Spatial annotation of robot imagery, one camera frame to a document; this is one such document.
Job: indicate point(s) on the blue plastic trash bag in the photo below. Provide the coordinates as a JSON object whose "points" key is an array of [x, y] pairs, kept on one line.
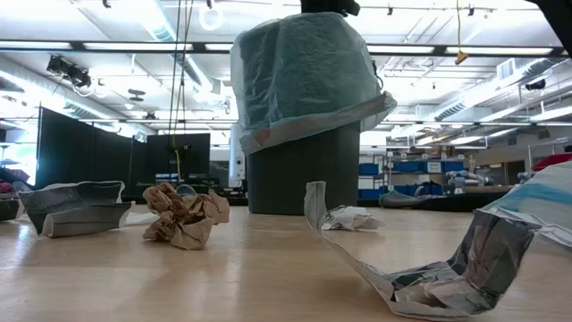
{"points": [[308, 67]]}

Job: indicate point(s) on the dark grey trash bin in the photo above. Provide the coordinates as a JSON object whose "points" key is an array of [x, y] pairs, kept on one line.
{"points": [[304, 179]]}

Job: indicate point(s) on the white plastic wrapper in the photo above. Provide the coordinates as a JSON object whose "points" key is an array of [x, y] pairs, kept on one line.
{"points": [[353, 219]]}

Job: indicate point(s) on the brown paper ball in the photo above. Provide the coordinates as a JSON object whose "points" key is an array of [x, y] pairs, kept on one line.
{"points": [[183, 223]]}

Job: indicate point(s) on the white paper napkin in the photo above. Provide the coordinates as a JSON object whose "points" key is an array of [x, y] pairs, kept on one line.
{"points": [[140, 218]]}

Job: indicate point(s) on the clear blue-rimmed trash bag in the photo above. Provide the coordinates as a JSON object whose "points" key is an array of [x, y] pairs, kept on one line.
{"points": [[536, 197]]}

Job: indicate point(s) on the long newspaper strip foreground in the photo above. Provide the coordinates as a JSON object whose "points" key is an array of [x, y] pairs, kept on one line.
{"points": [[487, 259]]}

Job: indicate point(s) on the pale grey robot arm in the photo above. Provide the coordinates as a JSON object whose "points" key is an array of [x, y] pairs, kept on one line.
{"points": [[465, 176]]}

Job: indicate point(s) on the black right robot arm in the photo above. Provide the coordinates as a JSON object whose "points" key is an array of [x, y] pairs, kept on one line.
{"points": [[561, 18]]}

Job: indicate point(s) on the blue storage bin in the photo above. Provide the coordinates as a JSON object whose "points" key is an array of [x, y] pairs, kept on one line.
{"points": [[367, 169], [407, 166]]}

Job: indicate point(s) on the white column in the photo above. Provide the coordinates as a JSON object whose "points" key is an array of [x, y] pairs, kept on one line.
{"points": [[237, 156]]}

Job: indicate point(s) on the black monitor screen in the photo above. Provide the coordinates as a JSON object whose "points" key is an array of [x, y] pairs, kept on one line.
{"points": [[192, 152]]}

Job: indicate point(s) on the grey and black work glove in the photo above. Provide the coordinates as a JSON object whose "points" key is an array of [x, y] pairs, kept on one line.
{"points": [[397, 200]]}

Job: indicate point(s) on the dark workbench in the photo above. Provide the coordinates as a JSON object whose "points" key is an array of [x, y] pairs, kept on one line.
{"points": [[482, 199]]}

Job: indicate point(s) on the black ceiling-mounted device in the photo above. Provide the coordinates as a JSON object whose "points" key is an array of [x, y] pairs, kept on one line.
{"points": [[71, 71]]}

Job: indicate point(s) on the red plastic cover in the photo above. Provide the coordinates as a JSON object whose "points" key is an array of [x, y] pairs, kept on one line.
{"points": [[554, 161]]}

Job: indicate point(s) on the black partition panel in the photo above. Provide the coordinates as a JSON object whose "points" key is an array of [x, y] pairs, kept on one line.
{"points": [[80, 152]]}

